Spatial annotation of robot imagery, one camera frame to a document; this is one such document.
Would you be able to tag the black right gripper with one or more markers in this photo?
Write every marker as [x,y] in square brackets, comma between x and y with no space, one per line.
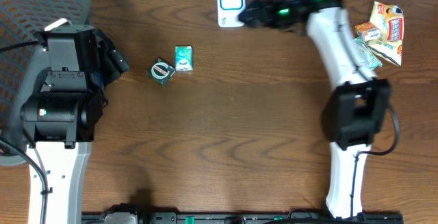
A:
[263,16]

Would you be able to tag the small orange snack box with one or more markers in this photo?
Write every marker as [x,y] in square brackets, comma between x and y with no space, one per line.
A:
[368,31]

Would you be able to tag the teal snack pack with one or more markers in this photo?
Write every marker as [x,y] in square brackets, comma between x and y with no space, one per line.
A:
[366,57]

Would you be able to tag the small teal snack box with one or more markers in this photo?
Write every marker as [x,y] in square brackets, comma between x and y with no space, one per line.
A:
[183,58]

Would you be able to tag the yellow snack chip bag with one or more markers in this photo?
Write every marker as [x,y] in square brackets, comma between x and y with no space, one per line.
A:
[389,19]

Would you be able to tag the dark green balm box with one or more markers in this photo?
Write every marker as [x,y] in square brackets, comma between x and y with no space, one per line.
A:
[161,71]

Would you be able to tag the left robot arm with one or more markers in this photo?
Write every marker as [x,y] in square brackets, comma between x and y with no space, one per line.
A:
[64,99]

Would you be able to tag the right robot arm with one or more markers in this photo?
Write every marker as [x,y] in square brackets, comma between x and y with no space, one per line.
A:
[355,110]

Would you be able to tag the white barcode scanner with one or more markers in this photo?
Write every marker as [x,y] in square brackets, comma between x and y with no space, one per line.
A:
[228,12]

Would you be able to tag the dark grey plastic basket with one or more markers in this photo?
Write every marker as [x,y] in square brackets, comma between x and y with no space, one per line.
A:
[20,19]

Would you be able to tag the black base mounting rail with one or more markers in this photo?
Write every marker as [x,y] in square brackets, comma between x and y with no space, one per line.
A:
[243,218]

